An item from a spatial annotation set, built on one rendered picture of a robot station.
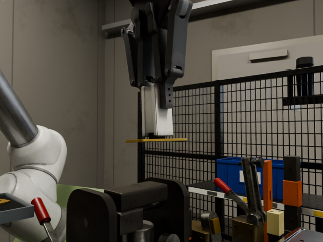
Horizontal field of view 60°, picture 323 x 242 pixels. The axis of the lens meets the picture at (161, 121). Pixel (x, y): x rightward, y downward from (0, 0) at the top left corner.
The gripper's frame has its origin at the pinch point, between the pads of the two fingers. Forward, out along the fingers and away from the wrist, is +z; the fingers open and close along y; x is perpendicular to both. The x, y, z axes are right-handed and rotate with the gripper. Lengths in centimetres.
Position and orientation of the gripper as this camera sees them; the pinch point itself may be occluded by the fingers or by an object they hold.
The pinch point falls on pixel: (156, 111)
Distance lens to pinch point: 38.4
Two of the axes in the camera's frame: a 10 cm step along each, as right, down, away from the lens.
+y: 6.6, -0.9, -7.4
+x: 7.5, 0.3, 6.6
